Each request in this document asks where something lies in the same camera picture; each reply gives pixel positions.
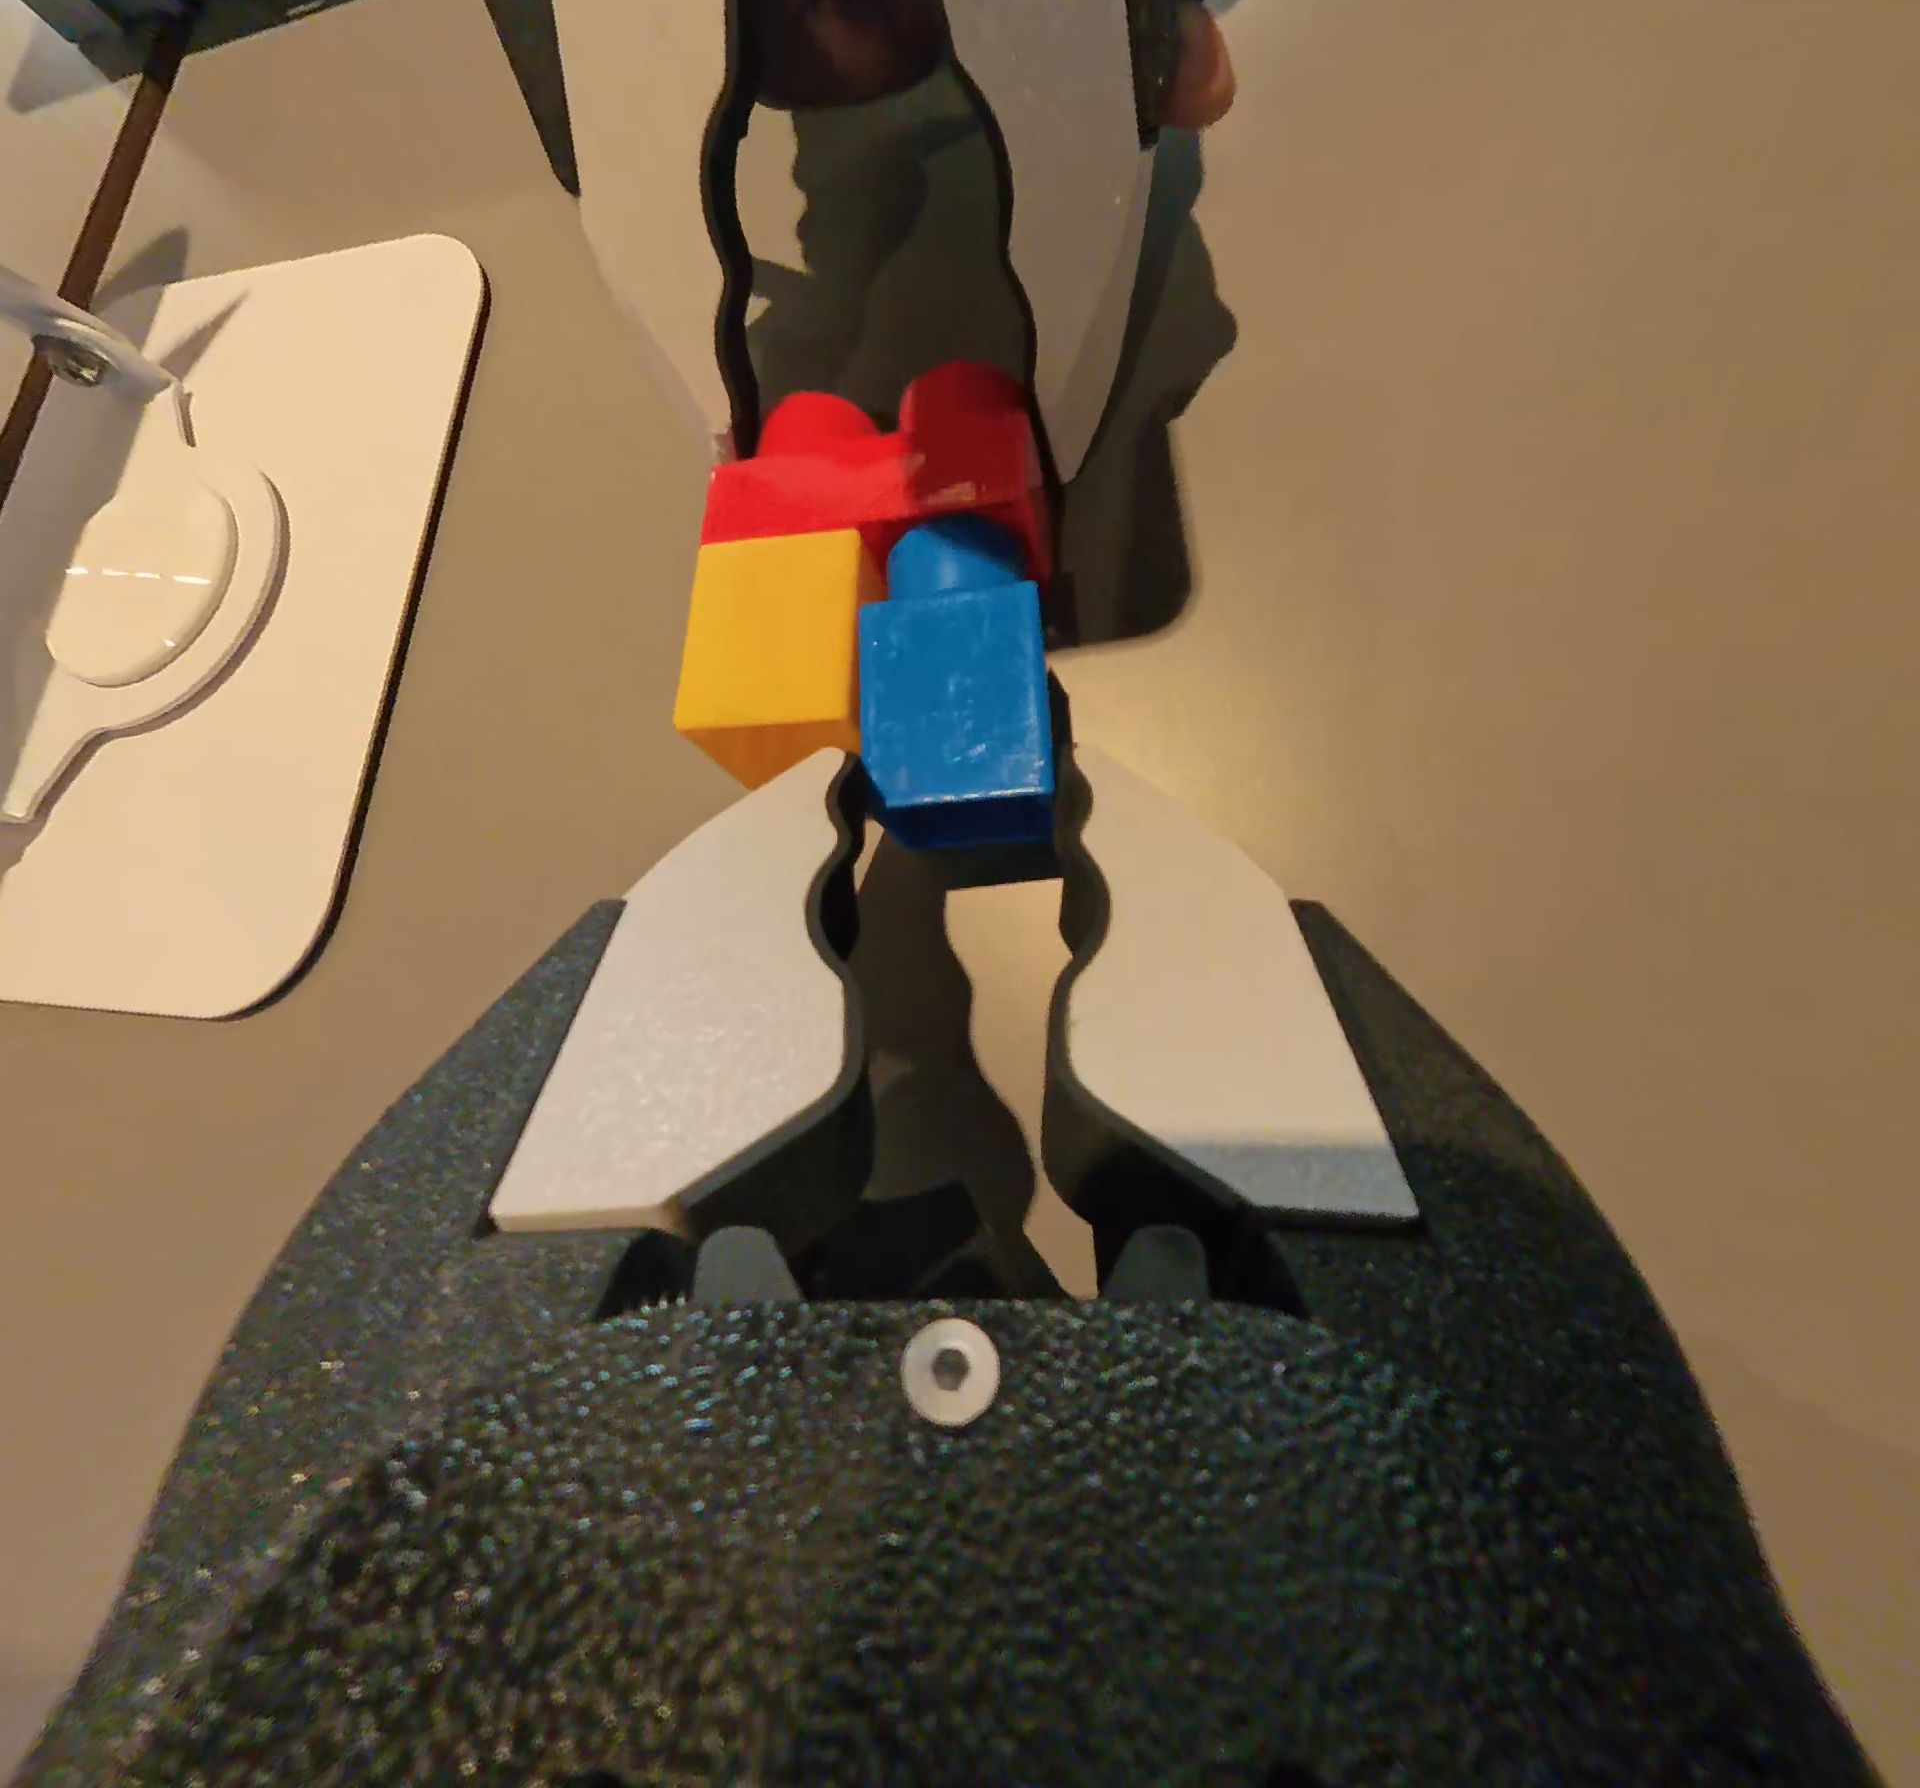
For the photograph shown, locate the red two-stud mega block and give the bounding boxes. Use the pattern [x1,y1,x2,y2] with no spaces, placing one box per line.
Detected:
[702,362,1054,583]

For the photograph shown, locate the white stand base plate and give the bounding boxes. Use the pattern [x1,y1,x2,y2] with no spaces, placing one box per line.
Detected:
[0,234,489,1021]

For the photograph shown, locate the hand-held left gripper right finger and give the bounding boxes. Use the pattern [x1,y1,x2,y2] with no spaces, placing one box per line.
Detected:
[1041,740,1421,1226]

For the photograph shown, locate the yellow single-stud mega block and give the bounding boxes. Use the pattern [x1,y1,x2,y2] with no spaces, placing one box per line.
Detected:
[670,531,871,788]

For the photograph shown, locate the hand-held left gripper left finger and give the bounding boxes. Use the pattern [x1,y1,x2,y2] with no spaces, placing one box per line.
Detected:
[489,750,871,1235]

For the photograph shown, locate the light blue mega block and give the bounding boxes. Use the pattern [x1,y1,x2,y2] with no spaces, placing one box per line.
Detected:
[854,515,1048,853]

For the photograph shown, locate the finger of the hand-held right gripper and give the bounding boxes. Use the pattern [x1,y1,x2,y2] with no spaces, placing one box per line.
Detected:
[932,0,1156,485]
[537,0,760,462]

